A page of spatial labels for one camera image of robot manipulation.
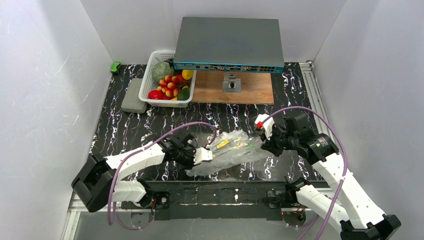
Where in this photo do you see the clear plastic bag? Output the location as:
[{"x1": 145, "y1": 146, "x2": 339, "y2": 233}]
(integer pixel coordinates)
[{"x1": 185, "y1": 129, "x2": 272, "y2": 177}]

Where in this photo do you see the red fake apple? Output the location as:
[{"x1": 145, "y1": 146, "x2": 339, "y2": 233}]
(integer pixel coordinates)
[{"x1": 148, "y1": 90, "x2": 164, "y2": 100}]

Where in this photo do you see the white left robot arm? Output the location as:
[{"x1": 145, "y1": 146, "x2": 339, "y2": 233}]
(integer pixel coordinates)
[{"x1": 71, "y1": 134, "x2": 211, "y2": 213}]

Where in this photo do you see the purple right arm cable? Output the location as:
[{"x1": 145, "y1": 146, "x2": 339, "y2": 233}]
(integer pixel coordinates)
[{"x1": 258, "y1": 105, "x2": 349, "y2": 240}]

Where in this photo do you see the grey metal bracket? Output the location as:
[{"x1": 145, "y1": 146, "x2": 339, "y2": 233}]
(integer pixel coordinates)
[{"x1": 222, "y1": 74, "x2": 242, "y2": 94}]

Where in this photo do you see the red lychee bunch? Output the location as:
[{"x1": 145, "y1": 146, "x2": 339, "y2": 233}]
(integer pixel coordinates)
[{"x1": 156, "y1": 74, "x2": 189, "y2": 101}]

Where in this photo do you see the grey rectangular case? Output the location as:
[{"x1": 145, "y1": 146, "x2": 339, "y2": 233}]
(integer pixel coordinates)
[{"x1": 121, "y1": 78, "x2": 147, "y2": 114}]

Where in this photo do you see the green clip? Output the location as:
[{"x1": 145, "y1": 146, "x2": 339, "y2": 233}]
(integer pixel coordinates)
[{"x1": 110, "y1": 61, "x2": 121, "y2": 74}]

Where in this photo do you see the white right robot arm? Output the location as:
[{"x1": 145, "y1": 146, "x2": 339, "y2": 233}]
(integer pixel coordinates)
[{"x1": 255, "y1": 112, "x2": 402, "y2": 240}]

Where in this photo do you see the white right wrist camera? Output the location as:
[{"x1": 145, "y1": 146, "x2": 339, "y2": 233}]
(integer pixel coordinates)
[{"x1": 254, "y1": 114, "x2": 275, "y2": 140}]

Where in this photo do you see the white plastic basket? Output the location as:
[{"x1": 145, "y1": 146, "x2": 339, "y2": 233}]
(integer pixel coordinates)
[{"x1": 138, "y1": 50, "x2": 197, "y2": 108}]

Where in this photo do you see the yellow fake lemon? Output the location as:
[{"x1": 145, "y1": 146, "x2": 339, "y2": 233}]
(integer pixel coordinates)
[{"x1": 181, "y1": 69, "x2": 194, "y2": 80}]

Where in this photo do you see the grey network switch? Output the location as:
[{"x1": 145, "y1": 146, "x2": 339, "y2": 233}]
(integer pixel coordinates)
[{"x1": 173, "y1": 16, "x2": 285, "y2": 73}]

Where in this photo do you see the wooden board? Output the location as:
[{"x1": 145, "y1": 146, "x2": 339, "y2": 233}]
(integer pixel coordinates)
[{"x1": 191, "y1": 70, "x2": 274, "y2": 105}]

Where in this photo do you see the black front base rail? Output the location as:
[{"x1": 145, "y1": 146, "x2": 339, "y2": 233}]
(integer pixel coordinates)
[{"x1": 121, "y1": 181, "x2": 309, "y2": 222}]

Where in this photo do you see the green fake melon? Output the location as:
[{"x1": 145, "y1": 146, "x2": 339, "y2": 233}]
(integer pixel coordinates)
[{"x1": 151, "y1": 61, "x2": 175, "y2": 84}]

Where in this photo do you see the green fake mango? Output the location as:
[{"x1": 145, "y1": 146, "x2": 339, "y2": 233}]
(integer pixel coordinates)
[{"x1": 177, "y1": 87, "x2": 190, "y2": 101}]

